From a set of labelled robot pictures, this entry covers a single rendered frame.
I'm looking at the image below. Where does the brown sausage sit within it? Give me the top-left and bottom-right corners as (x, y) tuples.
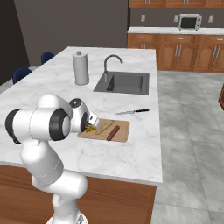
(106, 125), (122, 142)

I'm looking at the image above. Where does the yellow cheese wedge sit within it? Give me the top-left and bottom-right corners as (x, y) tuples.
(84, 124), (97, 133)

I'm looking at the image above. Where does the dark blue chair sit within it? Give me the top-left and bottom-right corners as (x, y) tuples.
(11, 66), (33, 85)
(40, 51), (56, 66)

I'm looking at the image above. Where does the white paper towel roll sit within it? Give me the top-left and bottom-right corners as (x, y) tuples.
(72, 50), (90, 87)

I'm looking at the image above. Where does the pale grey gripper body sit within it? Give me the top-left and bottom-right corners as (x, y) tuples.
(91, 116), (102, 130)

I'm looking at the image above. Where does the grey curved tap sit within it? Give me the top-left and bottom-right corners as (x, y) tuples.
(102, 53), (124, 83)

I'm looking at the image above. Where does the grey sink basin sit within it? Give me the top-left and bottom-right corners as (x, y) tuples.
(93, 71), (151, 96)

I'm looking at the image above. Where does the brown wooden cabinet edge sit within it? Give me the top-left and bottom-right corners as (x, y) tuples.
(217, 84), (224, 112)

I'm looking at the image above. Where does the wooden base cupboard run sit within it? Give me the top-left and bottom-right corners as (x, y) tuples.
(127, 32), (224, 74)

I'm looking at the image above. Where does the wooden island cabinet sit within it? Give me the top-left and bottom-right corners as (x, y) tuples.
(0, 164), (158, 224)

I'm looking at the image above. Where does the wooden wall cupboard run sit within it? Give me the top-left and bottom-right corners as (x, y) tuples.
(129, 0), (224, 9)

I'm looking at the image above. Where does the white microwave oven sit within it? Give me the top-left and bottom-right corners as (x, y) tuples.
(178, 13), (203, 32)

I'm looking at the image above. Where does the pale yellow flat stick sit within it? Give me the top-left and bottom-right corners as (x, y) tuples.
(95, 120), (116, 136)

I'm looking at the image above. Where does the black handled kitchen knife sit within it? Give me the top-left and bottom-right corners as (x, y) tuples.
(115, 108), (151, 116)

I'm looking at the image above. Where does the wooden cutting board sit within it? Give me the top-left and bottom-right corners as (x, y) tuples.
(76, 118), (131, 144)

